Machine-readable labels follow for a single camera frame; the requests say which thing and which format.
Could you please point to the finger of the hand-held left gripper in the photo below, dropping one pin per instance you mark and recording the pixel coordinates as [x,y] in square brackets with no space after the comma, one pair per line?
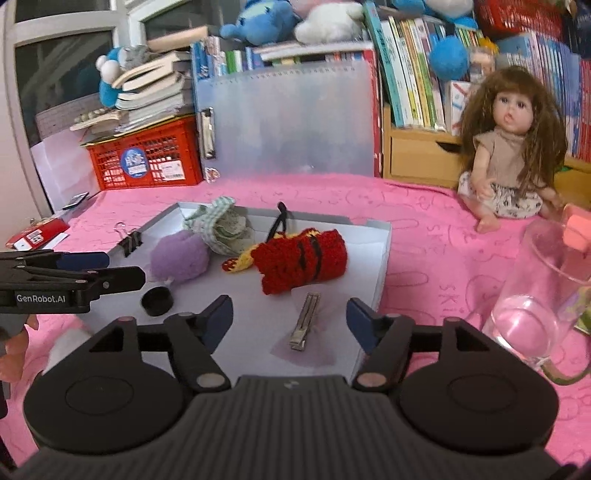
[120,279]
[83,261]

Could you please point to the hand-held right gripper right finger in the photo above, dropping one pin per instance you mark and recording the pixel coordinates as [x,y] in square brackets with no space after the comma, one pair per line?
[362,325]

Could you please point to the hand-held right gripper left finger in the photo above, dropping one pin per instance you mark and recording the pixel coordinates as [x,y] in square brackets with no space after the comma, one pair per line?
[217,323]

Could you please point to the grey cardboard box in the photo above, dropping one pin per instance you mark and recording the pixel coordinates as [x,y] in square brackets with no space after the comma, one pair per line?
[251,318]

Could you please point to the metal hair clip purple tulle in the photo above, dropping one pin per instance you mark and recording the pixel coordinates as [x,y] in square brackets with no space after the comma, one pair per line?
[304,323]

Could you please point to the purple plush toy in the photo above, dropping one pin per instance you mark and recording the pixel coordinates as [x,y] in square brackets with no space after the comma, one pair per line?
[180,258]

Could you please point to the red yellow crochet pouch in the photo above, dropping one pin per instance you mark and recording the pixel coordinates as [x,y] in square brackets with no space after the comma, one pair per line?
[300,258]

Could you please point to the person's left hand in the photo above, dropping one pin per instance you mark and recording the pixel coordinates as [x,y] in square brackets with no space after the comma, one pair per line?
[18,355]

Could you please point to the white paper sheet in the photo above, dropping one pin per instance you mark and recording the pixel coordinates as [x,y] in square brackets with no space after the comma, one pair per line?
[59,241]

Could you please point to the black binder clip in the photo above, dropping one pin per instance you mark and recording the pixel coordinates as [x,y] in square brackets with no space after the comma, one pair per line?
[129,242]

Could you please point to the red packet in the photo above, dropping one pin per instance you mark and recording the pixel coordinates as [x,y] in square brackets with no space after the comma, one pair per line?
[41,233]

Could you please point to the small dark card box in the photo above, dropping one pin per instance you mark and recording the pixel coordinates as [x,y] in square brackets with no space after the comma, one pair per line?
[75,201]

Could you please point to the leaning white paper sheets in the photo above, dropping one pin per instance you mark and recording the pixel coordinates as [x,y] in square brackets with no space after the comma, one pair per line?
[60,175]

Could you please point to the red plastic crate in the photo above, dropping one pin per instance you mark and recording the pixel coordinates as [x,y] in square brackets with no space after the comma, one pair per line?
[143,159]

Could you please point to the pink printed towel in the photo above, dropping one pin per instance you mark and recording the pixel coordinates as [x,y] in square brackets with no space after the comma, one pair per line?
[438,221]

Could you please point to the small cartoon charm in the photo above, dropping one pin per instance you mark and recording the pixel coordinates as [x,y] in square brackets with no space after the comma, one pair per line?
[212,174]

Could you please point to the grey grid board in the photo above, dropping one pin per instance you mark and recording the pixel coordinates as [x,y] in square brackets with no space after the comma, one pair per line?
[60,122]

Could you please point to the clear glass mug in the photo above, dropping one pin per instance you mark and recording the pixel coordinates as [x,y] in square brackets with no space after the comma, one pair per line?
[526,318]

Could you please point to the blue white cat plush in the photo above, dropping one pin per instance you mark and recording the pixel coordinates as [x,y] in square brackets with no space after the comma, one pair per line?
[108,90]

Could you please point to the wooden drawer organiser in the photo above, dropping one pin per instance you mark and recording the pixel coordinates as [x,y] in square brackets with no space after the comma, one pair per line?
[415,157]

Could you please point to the stack of books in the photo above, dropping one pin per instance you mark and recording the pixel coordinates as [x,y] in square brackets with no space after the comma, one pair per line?
[152,92]

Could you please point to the translucent clip folder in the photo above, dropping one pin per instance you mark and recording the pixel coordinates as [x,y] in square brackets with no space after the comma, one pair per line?
[295,124]

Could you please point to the brown haired doll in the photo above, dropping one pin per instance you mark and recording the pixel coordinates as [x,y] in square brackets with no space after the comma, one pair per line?
[508,147]

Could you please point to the white illustrated box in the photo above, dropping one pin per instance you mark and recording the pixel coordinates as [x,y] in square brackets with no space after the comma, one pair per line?
[457,106]

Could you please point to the row of colourful upright books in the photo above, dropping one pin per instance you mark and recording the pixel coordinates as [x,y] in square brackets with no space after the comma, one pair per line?
[415,74]

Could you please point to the row of thin books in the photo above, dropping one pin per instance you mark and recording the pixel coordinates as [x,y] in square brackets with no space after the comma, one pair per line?
[277,57]

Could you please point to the blue fluffy ball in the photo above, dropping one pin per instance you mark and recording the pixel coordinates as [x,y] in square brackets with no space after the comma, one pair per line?
[449,57]

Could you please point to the blue elephant plush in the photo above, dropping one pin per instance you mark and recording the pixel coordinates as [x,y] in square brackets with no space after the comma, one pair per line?
[258,21]

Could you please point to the pink white bunny plush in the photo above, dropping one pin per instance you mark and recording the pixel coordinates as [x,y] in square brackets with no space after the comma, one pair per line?
[328,23]

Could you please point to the large blue white plush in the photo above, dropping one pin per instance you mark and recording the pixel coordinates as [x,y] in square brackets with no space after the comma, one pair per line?
[438,7]

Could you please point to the red plastic basket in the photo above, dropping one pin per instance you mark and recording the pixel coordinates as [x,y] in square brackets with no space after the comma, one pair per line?
[517,16]

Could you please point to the white window frame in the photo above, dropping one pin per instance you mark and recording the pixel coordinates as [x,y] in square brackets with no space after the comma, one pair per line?
[124,23]

